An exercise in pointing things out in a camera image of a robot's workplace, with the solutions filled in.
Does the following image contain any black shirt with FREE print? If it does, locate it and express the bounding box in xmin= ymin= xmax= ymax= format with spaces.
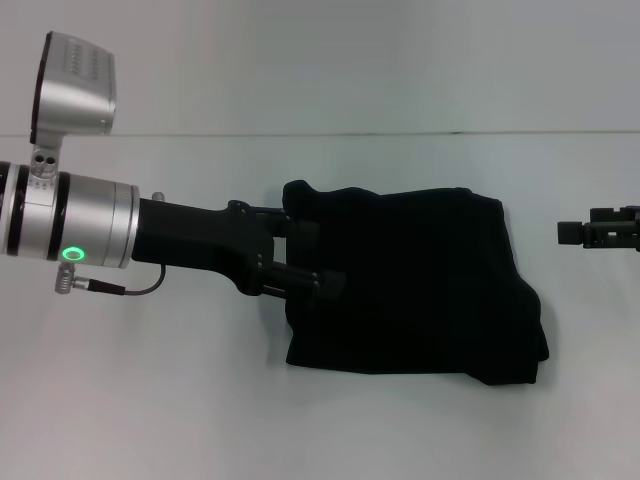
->
xmin=282 ymin=179 xmax=551 ymax=387

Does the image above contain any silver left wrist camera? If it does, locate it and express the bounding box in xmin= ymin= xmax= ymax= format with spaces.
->
xmin=28 ymin=31 xmax=120 ymax=182

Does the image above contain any left gripper cable with plug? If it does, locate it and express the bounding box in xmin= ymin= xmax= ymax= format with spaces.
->
xmin=53 ymin=263 xmax=168 ymax=297

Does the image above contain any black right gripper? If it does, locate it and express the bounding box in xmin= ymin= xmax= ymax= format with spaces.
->
xmin=556 ymin=204 xmax=640 ymax=251

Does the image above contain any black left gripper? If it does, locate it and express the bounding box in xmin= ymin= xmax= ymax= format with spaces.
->
xmin=130 ymin=197 xmax=347 ymax=301

